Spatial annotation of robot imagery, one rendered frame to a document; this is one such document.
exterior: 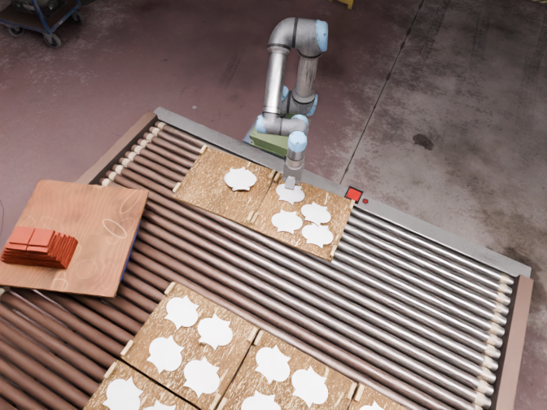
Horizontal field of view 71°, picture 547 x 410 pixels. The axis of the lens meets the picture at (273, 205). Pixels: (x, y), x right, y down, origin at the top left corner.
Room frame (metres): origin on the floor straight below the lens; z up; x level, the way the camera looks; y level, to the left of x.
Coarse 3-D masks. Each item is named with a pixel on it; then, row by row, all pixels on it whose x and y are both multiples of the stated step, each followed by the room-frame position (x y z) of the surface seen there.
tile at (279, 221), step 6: (276, 216) 0.94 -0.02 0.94; (282, 216) 0.94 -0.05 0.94; (288, 216) 0.94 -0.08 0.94; (294, 216) 0.95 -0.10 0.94; (276, 222) 0.91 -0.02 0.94; (282, 222) 0.91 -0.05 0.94; (288, 222) 0.91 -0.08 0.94; (294, 222) 0.91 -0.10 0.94; (300, 222) 0.92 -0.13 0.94; (282, 228) 0.88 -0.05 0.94; (288, 228) 0.88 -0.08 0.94; (294, 228) 0.88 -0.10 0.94
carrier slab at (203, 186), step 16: (208, 160) 1.25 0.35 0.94; (224, 160) 1.26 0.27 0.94; (240, 160) 1.26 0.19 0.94; (192, 176) 1.14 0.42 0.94; (208, 176) 1.15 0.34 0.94; (224, 176) 1.16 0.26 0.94; (256, 176) 1.17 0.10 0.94; (192, 192) 1.04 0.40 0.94; (208, 192) 1.05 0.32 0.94; (224, 192) 1.06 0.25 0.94; (240, 192) 1.07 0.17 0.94; (256, 192) 1.07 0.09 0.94; (208, 208) 0.96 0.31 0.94; (224, 208) 0.97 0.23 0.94; (240, 208) 0.97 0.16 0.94; (256, 208) 0.98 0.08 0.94; (240, 224) 0.89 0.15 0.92
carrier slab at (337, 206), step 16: (272, 192) 1.08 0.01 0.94; (304, 192) 1.10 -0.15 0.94; (320, 192) 1.10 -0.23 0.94; (272, 208) 0.99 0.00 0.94; (288, 208) 0.99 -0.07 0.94; (336, 208) 1.01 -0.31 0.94; (256, 224) 0.89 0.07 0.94; (304, 224) 0.91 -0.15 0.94; (320, 224) 0.92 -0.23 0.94; (336, 224) 0.93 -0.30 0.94; (288, 240) 0.82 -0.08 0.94; (304, 240) 0.83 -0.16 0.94; (336, 240) 0.84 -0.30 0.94; (320, 256) 0.75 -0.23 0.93
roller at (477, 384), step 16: (144, 208) 0.95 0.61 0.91; (160, 224) 0.87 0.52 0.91; (192, 240) 0.80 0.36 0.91; (224, 256) 0.73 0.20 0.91; (256, 272) 0.66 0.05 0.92; (288, 288) 0.60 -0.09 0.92; (320, 304) 0.54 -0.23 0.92; (352, 320) 0.48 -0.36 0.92; (384, 336) 0.43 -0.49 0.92; (416, 352) 0.37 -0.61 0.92; (448, 368) 0.33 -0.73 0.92; (480, 384) 0.27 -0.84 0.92
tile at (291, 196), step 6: (282, 186) 1.11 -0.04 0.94; (300, 186) 1.12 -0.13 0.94; (276, 192) 1.08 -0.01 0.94; (282, 192) 1.08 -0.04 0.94; (288, 192) 1.08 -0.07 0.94; (294, 192) 1.08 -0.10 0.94; (300, 192) 1.09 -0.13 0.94; (282, 198) 1.04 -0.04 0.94; (288, 198) 1.04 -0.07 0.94; (294, 198) 1.05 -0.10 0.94; (300, 198) 1.05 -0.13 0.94
